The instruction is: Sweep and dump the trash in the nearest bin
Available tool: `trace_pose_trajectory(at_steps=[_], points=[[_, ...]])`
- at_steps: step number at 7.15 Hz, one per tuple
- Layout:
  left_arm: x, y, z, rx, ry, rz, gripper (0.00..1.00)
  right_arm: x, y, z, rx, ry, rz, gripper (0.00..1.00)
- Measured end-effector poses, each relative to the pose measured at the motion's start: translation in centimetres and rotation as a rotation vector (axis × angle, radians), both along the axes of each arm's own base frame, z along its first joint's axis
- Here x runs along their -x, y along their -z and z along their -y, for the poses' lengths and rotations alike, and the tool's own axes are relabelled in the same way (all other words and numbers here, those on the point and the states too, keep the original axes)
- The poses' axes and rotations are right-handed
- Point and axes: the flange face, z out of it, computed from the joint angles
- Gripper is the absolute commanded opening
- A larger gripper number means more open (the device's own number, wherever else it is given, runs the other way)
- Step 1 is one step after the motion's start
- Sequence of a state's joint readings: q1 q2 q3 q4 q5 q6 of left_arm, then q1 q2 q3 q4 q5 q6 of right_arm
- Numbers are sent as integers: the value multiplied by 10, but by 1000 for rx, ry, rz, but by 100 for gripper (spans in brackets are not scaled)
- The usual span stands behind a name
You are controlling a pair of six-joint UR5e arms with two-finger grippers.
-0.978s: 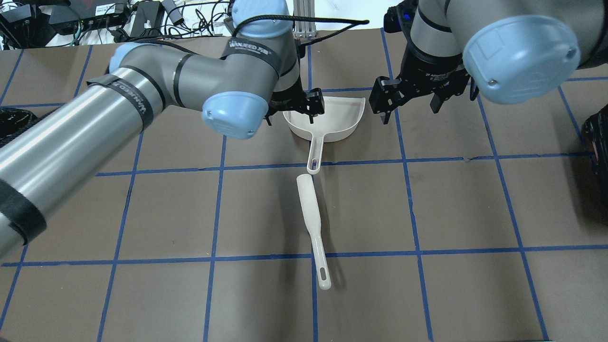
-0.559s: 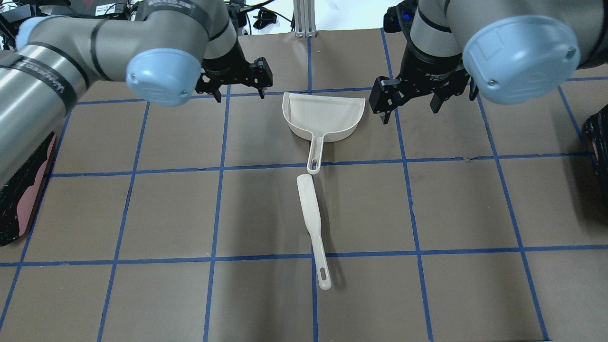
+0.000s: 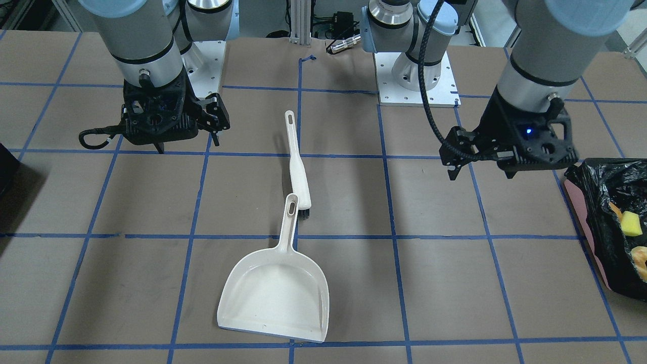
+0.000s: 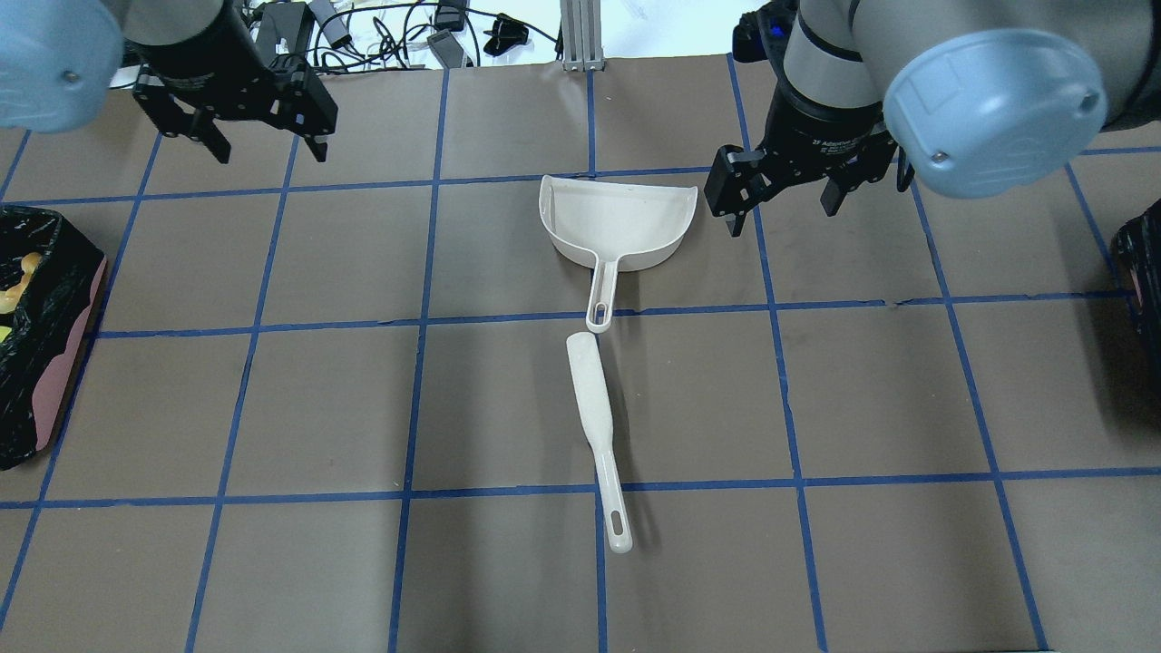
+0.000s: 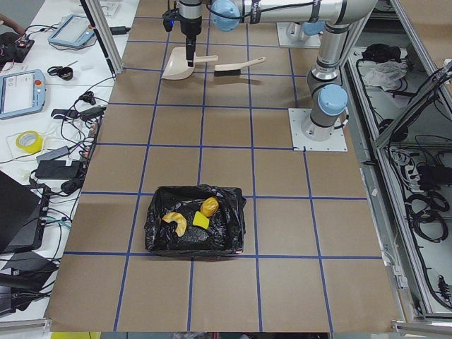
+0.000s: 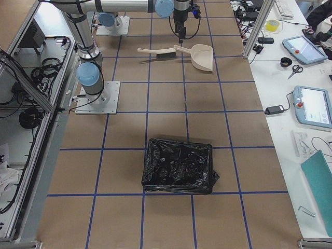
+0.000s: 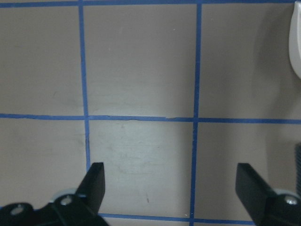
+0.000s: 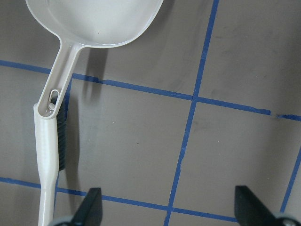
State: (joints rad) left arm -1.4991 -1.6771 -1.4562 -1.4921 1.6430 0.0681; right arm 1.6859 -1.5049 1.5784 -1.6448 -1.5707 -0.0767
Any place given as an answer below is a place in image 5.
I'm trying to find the white crumpled cloth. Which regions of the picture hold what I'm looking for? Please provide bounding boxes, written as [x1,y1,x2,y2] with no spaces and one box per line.
[363,61,408,91]

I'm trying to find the white plastic dustpan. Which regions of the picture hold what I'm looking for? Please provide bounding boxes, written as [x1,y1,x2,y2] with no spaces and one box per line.
[162,47,218,81]

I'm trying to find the brown toy potato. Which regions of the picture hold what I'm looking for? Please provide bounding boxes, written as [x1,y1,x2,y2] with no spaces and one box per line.
[200,197,220,218]

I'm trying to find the pale toy croissant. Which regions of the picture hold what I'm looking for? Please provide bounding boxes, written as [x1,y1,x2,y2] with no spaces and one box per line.
[162,212,187,237]

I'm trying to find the green yellow sponge piece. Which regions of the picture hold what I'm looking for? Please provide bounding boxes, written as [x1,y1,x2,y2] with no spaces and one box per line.
[192,211,210,230]

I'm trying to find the black laptop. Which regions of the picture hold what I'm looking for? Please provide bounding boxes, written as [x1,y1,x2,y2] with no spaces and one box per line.
[1,172,49,254]

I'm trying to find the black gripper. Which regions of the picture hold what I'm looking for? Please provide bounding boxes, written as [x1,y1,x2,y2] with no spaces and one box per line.
[162,0,202,67]

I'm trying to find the black power adapter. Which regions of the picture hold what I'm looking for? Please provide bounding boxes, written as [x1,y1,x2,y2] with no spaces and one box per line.
[35,160,81,179]

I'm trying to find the teach pendant near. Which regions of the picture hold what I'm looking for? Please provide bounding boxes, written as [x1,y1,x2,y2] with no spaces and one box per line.
[1,69,46,119]

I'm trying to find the teach pendant far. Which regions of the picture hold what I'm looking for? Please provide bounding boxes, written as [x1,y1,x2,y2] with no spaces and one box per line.
[47,14,95,50]

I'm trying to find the white hand brush black bristles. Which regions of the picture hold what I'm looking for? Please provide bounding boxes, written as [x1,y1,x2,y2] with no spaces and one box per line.
[214,56,266,77]

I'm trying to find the yellow tape roll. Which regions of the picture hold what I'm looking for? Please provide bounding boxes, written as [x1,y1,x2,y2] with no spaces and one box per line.
[16,130,43,154]

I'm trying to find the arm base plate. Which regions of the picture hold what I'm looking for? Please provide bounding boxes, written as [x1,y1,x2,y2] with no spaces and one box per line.
[277,21,325,49]
[288,108,347,153]

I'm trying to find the teach pendant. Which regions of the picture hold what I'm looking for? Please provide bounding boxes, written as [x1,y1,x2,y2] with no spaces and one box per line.
[1,69,46,119]
[47,14,95,50]

